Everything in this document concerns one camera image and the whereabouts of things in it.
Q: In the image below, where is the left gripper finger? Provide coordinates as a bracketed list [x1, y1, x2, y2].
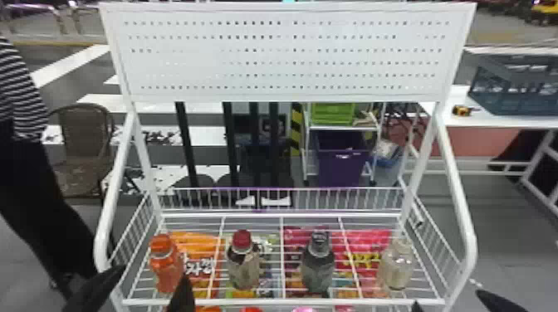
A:
[61, 264, 127, 312]
[166, 272, 197, 312]

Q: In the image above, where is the orange bottle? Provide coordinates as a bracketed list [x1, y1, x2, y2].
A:
[148, 233, 185, 295]

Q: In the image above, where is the clear pale bottle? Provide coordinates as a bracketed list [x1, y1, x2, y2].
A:
[375, 237, 414, 291]

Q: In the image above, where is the orange snack packet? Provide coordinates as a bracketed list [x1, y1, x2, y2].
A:
[169, 230, 224, 300]

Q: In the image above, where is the brown bottle with red cap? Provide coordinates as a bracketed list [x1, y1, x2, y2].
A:
[225, 228, 263, 291]

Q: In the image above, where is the pink snack packet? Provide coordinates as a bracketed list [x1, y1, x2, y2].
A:
[282, 226, 394, 300]

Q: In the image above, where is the dark grey bottle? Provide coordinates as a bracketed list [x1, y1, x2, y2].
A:
[300, 230, 336, 295]

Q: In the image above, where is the person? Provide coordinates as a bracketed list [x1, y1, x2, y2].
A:
[0, 36, 100, 298]

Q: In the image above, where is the brown chair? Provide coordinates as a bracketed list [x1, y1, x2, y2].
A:
[46, 102, 117, 200]

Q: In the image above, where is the purple crate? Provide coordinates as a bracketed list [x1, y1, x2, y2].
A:
[315, 129, 372, 188]

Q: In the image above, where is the white side table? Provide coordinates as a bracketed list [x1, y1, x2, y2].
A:
[417, 84, 558, 219]

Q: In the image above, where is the white shelf trolley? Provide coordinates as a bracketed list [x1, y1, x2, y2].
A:
[301, 103, 385, 183]

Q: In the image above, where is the green basket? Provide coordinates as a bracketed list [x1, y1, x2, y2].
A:
[310, 103, 357, 127]

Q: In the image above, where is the blue crate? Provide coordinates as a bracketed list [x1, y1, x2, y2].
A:
[467, 53, 558, 117]

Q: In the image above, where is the yellow black striped post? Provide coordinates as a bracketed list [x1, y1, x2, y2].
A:
[290, 103, 305, 157]

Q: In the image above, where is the white wire rack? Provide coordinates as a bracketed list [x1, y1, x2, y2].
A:
[93, 1, 479, 312]

